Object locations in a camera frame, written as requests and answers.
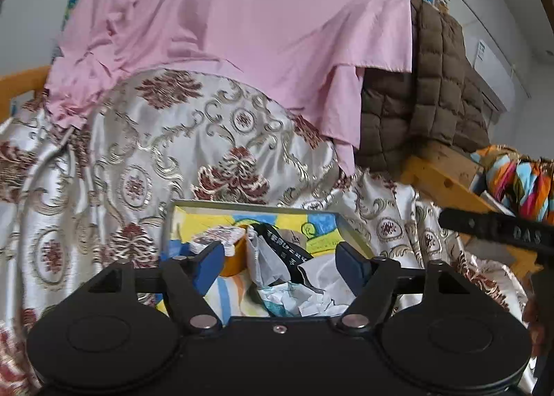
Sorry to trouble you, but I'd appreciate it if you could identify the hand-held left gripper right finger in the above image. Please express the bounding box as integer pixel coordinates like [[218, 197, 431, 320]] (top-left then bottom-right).
[[331, 242, 471, 334]]

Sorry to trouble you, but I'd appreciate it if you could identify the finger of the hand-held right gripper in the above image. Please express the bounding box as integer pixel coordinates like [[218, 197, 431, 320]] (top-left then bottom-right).
[[438, 204, 554, 252]]

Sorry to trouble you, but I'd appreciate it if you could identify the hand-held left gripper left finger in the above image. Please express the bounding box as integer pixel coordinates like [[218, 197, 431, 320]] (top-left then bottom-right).
[[89, 240, 226, 334]]

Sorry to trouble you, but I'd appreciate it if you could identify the orange cloth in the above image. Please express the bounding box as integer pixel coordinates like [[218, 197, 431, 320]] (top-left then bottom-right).
[[221, 225, 249, 278]]

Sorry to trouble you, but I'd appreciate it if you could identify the white quilted baby cloth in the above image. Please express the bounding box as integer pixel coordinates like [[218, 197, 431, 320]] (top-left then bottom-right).
[[298, 252, 360, 314]]

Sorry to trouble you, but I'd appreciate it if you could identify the grey metal tray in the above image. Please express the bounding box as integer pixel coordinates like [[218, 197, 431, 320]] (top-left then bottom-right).
[[162, 199, 377, 319]]

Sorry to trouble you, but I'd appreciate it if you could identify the blue striped towel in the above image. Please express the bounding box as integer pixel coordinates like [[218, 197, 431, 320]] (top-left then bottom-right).
[[158, 240, 269, 319]]

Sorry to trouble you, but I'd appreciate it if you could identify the grey cloth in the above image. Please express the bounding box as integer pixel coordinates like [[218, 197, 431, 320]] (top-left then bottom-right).
[[247, 234, 286, 288]]

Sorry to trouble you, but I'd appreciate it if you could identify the black printed cloth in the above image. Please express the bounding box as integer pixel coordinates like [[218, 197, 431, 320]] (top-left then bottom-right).
[[251, 223, 314, 284]]

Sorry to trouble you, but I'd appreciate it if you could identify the white teal printed cloth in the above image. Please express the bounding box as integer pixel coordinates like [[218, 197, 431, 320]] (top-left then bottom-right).
[[257, 281, 334, 319]]

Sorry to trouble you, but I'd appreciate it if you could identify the colourful striped cloth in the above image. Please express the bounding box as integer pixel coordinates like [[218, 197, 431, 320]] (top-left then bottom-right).
[[470, 145, 554, 223]]

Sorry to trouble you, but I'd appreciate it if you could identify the floral satin blanket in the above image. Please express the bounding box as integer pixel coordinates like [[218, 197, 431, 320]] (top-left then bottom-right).
[[0, 69, 537, 396]]

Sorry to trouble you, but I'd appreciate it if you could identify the brown quilted jacket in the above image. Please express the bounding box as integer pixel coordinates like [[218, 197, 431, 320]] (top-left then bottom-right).
[[352, 0, 496, 171]]

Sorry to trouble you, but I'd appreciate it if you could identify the pink bed sheet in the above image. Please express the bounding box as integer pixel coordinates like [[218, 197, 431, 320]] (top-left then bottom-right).
[[45, 0, 414, 176]]

